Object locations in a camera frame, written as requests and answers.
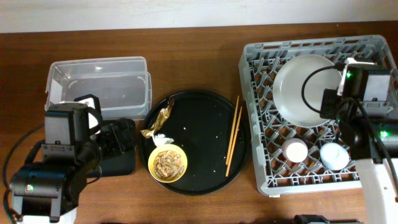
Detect round black serving tray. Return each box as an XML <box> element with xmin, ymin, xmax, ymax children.
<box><xmin>139</xmin><ymin>89</ymin><xmax>251</xmax><ymax>196</ymax></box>

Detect white round plate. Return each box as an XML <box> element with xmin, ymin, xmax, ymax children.
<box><xmin>272</xmin><ymin>55</ymin><xmax>341</xmax><ymax>128</ymax></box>

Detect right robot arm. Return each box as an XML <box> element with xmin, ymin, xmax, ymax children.
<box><xmin>321</xmin><ymin>66</ymin><xmax>397</xmax><ymax>223</ymax></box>

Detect grey dishwasher rack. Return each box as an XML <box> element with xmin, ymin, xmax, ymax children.
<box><xmin>239</xmin><ymin>35</ymin><xmax>397</xmax><ymax>197</ymax></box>

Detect black rectangular tray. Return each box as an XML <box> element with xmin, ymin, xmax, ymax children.
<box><xmin>88</xmin><ymin>134</ymin><xmax>136</xmax><ymax>178</ymax></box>

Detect crumpled white tissue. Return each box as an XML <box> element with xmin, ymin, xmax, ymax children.
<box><xmin>152</xmin><ymin>134</ymin><xmax>174</xmax><ymax>147</ymax></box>

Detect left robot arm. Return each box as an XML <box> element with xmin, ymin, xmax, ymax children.
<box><xmin>3</xmin><ymin>102</ymin><xmax>136</xmax><ymax>223</ymax></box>

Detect yellow bowl with scraps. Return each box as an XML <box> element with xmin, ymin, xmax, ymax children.
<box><xmin>147</xmin><ymin>144</ymin><xmax>188</xmax><ymax>183</ymax></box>

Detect blue cup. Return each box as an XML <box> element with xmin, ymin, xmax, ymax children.
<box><xmin>320</xmin><ymin>142</ymin><xmax>349</xmax><ymax>170</ymax></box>

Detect clear plastic storage bin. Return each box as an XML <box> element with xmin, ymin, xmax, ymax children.
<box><xmin>45</xmin><ymin>57</ymin><xmax>152</xmax><ymax>120</ymax></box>

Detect gold foil wrapper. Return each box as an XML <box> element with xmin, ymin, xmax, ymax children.
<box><xmin>140</xmin><ymin>98</ymin><xmax>175</xmax><ymax>139</ymax></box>

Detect wooden chopstick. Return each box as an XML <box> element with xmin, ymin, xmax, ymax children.
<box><xmin>225</xmin><ymin>95</ymin><xmax>239</xmax><ymax>165</ymax></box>
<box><xmin>225</xmin><ymin>107</ymin><xmax>243</xmax><ymax>177</ymax></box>

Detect pink cup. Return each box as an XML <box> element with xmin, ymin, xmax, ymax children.
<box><xmin>282</xmin><ymin>138</ymin><xmax>308</xmax><ymax>163</ymax></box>

